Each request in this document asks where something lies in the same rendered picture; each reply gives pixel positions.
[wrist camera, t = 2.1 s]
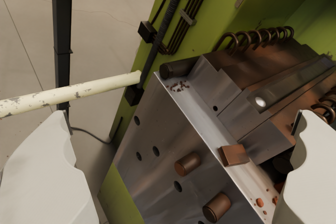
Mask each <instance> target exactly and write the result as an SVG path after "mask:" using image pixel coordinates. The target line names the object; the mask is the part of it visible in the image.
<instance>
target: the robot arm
mask: <svg viewBox="0 0 336 224"><path fill-rule="evenodd" d="M71 135H73V132H72V129H71V125H70V122H69V119H68V116H67V113H66V110H57V111H55V112H53V113H52V114H51V115H50V116H49V117H48V118H47V119H46V120H45V121H44V122H43V123H42V124H41V125H40V126H39V127H38V128H36V129H35V130H34V131H33V132H32V133H31V134H30V135H29V136H28V137H27V138H26V139H25V140H24V141H23V142H22V143H21V144H20V145H19V147H18V148H17V149H16V150H15V151H14V152H13V153H12V155H11V156H10V157H9V159H8V160H7V161H6V163H5V164H4V166H3V168H2V169H1V171H0V224H99V218H98V215H97V212H96V208H95V205H94V202H93V199H92V196H91V193H90V190H89V187H88V184H87V181H86V178H85V175H84V173H83V172H82V171H81V170H79V169H77V168H75V167H74V165H75V163H76V156H75V153H74V150H73V147H72V144H71V141H70V138H71ZM291 136H293V137H294V139H295V141H296V145H295V147H294V150H293V152H292V155H291V158H290V163H291V165H292V167H293V169H294V170H293V171H291V172H289V173H288V175H287V178H286V180H285V183H284V185H283V188H282V190H281V193H280V195H279V198H278V200H277V203H276V207H275V211H274V215H273V218H272V224H336V131H335V130H334V129H333V128H331V127H330V126H329V125H328V124H326V123H325V122H324V121H323V120H322V119H320V118H319V117H318V116H317V115H316V114H314V113H313V112H312V111H310V110H301V109H299V110H298V111H297V114H296V117H295V120H294V124H293V128H292V131H291Z"/></svg>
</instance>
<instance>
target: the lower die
mask: <svg viewBox="0 0 336 224"><path fill-rule="evenodd" d="M287 38H288V37H287ZM287 38H286V39H287ZM286 39H285V40H286ZM280 40H281V38H280V39H279V40H278V41H277V42H276V44H275V45H274V46H271V43H272V42H273V41H274V40H271V41H270V43H269V44H268V45H267V46H266V47H265V48H263V47H262V45H263V44H264V43H265V42H261V44H260V45H259V46H258V48H257V49H256V50H253V49H252V48H253V46H254V45H255V44H256V43H255V44H251V45H250V46H249V48H248V49H247V50H246V51H245V53H242V52H241V50H242V49H243V48H244V46H239V47H238V48H237V50H236V51H235V52H234V54H233V55H232V56H230V55H229V52H230V51H231V49H232V48H229V49H224V50H219V51H214V52H209V53H204V54H201V56H200V57H199V59H198V60H197V62H196V64H195V65H194V67H193V68H192V70H191V71H190V73H189V74H188V76H187V77H186V79H187V81H188V82H189V83H190V84H191V86H192V87H193V88H194V89H195V91H196V92H197V93H198V94H199V95H200V97H201V98H202V99H203V100H204V102H205V103H206V104H207V105H208V107H209V108H210V109H211V110H212V112H213V113H214V114H215V115H216V117H217V118H218V119H219V120H220V121H221V123H222V124H223V125H224V126H225V128H226V129H227V130H228V131H229V133H230V134H231V135H232V136H233V138H234V139H235V140H236V141H237V143H238V144H242V145H243V147H244V149H245V151H246V153H247V155H248V156H249V158H250V159H251V160H252V161H253V163H254V164H255V165H256V166H257V165H259V164H261V163H263V162H265V161H267V160H268V159H270V158H272V157H274V156H276V155H278V154H280V153H282V152H283V151H285V150H287V149H289V148H291V147H293V146H294V145H295V144H296V141H295V139H294V136H293V135H291V133H292V129H293V127H292V126H291V124H292V123H293V122H295V118H296V115H297V112H298V110H309V111H313V112H318V113H320V114H322V115H323V114H324V113H325V111H326V109H324V108H316V109H315V110H313V109H312V108H311V106H312V105H314V104H326V105H329V106H331V105H332V104H333V102H331V101H324V102H322V103H321V102H319V99H320V98H322V97H327V96H326V95H325V93H327V92H330V91H332V90H331V88H333V87H335V86H336V63H335V62H334V61H333V60H331V59H330V58H329V57H328V56H327V55H325V54H324V53H323V54H321V55H319V54H318V53H316V52H315V51H314V50H313V49H312V48H311V47H309V46H308V45H307V44H303V45H301V44H300V43H299V42H297V41H296V40H295V39H294V38H292V39H291V40H290V41H289V42H288V43H287V42H285V40H284V41H283V42H282V43H281V44H279V43H278V42H279V41H280ZM323 57H326V58H327V59H328V60H329V61H331V62H332V63H333V64H334V65H335V66H334V67H332V68H331V69H329V70H328V71H326V72H324V73H323V74H321V75H320V76H318V77H317V78H315V79H314V80H312V81H311V82H309V83H308V84H306V85H305V86H303V87H302V88H300V89H298V90H297V91H295V92H294V93H292V94H291V95H289V96H288V97H286V98H285V99H283V100H282V101H280V102H279V103H277V104H276V105H274V106H272V107H271V108H269V109H268V110H266V111H264V112H263V113H261V114H259V112H258V111H257V110H256V109H255V108H254V107H253V106H252V105H251V104H250V103H249V101H248V100H247V99H246V98H247V97H248V95H249V94H250V93H251V92H253V91H255V90H257V89H259V88H261V87H263V86H265V85H267V84H269V83H271V82H273V81H276V80H278V79H280V78H282V77H284V76H286V75H288V74H290V73H292V72H294V71H296V70H298V69H300V68H302V67H304V66H307V65H309V64H311V63H313V62H315V61H317V60H319V59H321V58H323ZM214 106H216V107H217V109H218V110H217V111H214V109H213V107H214Z"/></svg>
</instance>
